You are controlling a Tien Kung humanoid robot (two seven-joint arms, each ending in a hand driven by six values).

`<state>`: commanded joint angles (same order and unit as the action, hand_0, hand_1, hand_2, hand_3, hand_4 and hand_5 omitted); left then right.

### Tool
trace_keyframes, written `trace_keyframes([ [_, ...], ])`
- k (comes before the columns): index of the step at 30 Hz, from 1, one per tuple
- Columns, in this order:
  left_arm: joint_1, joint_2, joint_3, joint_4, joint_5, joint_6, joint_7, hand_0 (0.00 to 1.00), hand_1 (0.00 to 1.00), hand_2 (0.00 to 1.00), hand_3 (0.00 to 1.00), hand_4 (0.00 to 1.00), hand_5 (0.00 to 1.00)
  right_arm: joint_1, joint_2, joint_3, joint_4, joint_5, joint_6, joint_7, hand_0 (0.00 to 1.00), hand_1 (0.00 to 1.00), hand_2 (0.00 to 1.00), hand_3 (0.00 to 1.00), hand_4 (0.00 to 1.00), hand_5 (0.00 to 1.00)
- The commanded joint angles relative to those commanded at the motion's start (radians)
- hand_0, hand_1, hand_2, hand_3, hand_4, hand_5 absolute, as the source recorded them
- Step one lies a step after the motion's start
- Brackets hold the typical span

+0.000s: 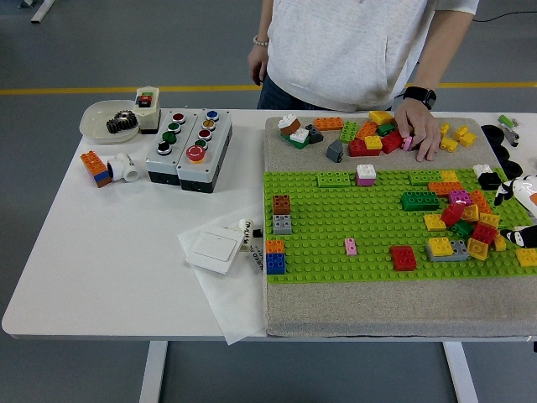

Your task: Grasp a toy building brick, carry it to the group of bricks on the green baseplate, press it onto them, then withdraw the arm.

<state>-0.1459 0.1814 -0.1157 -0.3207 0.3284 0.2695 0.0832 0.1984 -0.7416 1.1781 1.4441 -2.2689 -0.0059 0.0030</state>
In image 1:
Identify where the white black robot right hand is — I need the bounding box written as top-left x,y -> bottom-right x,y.
493,174 -> 537,249

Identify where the person's right hand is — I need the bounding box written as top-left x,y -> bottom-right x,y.
247,44 -> 269,87

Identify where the person's left hand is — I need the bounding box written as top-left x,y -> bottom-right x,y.
393,98 -> 442,163

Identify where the green toy baseplate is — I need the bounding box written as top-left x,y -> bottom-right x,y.
262,167 -> 537,286

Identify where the long red toy brick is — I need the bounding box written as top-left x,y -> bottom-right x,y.
379,129 -> 404,155

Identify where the black toy brick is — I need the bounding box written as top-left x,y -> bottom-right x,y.
477,170 -> 503,191

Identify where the flat lime green brick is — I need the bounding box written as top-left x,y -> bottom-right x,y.
315,170 -> 352,188
407,170 -> 442,186

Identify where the magenta toy brick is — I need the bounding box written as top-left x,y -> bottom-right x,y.
446,188 -> 472,207

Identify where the long orange toy brick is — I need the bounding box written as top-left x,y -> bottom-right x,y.
313,116 -> 344,132
426,180 -> 463,197

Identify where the lime green toy brick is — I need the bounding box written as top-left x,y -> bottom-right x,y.
338,120 -> 360,144

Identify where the brown brick white top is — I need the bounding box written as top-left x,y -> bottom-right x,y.
279,114 -> 302,136

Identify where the white and pink brick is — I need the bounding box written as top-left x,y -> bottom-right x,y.
355,163 -> 377,187

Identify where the long dark green brick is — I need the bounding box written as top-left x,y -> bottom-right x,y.
400,190 -> 441,212

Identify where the white and green brick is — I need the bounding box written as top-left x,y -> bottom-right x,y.
281,128 -> 314,150

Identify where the long grey toy brick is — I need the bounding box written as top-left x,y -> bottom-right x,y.
425,238 -> 470,264

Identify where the dark grey slope brick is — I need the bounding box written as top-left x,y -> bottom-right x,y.
305,123 -> 325,145

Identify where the brown toy brick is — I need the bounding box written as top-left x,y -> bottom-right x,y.
271,193 -> 292,216

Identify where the orange blue brown brick stack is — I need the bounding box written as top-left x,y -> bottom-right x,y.
80,149 -> 113,189

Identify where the blue toy brick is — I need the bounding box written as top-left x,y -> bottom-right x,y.
265,250 -> 287,275

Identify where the black wrist watch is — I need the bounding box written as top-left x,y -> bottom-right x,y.
402,85 -> 438,111

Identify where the person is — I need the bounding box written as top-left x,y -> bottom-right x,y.
256,0 -> 479,113

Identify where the grey emergency-stop control box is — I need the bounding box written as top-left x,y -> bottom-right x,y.
175,109 -> 233,194

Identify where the grey four-button control box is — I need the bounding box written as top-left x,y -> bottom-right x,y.
144,109 -> 198,186

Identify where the black metal gear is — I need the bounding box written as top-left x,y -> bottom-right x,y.
105,110 -> 139,135

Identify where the white labelled tube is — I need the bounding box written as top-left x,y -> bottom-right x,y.
237,217 -> 255,253

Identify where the white pipe tee fitting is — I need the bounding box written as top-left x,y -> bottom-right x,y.
104,152 -> 141,183

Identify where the white shallow bowl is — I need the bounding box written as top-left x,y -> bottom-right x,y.
79,99 -> 140,145

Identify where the grey-brown mat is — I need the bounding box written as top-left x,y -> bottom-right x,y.
262,115 -> 537,338

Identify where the white table leg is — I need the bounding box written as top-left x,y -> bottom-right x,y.
443,340 -> 479,403
138,340 -> 169,403

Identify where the white table foot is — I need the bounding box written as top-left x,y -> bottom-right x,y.
18,0 -> 55,24

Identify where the translucent paper sheet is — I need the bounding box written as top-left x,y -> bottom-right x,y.
176,207 -> 269,346

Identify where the cream two-button switch box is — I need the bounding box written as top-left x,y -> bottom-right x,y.
132,86 -> 162,135

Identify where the black floor cable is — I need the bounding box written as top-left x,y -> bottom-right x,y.
472,8 -> 537,23

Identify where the white wall switch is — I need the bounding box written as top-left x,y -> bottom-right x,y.
185,229 -> 244,276

